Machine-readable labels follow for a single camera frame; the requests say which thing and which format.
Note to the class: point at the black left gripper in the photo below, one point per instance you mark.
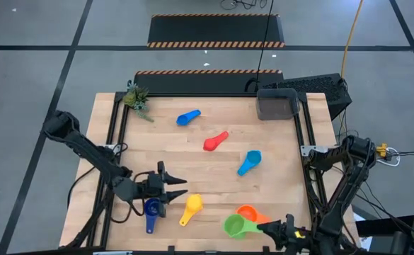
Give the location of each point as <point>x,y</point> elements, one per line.
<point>153,186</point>

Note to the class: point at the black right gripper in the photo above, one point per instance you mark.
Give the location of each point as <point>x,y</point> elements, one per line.
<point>297,244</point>

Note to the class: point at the yellow measuring cup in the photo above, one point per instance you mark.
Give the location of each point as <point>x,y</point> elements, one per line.
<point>194,203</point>

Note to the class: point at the orange measuring cup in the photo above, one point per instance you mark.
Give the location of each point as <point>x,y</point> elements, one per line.
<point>249,212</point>

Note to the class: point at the navy measuring cup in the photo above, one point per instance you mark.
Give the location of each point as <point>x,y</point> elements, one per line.
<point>150,219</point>

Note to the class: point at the green measuring cup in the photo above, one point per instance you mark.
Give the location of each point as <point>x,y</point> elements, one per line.
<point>235,225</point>

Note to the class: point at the red measuring cup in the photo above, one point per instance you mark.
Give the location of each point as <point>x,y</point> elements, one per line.
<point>212,143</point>

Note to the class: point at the small blue measuring cup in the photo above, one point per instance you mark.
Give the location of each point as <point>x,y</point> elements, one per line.
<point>185,118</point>

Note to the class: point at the cyan measuring cup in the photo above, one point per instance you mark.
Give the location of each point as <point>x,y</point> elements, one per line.
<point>252,157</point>

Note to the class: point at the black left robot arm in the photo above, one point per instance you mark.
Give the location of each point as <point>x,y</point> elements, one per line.
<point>86,148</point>

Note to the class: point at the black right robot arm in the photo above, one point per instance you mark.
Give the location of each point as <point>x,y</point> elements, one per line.
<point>337,202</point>

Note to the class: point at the grey translucent plastic basket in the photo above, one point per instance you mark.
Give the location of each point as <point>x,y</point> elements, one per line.
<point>277,106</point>

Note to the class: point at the black table edge clamp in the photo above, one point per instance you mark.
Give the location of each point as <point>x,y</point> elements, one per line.
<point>171,248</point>
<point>266,249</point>

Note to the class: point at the yellow tag on gripper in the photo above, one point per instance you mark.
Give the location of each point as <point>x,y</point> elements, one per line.
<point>299,234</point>

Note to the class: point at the artificial succulent plant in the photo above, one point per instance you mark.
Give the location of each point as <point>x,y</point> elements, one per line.
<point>136,98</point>

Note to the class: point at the black ramp with hazard stripes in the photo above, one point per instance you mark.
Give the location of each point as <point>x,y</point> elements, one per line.
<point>199,83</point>
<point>213,30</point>

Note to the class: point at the yellow plug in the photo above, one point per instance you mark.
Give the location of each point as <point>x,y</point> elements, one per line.
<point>381,150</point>

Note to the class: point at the black aluminium table frame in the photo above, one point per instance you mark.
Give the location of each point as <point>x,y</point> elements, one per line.
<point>192,95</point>

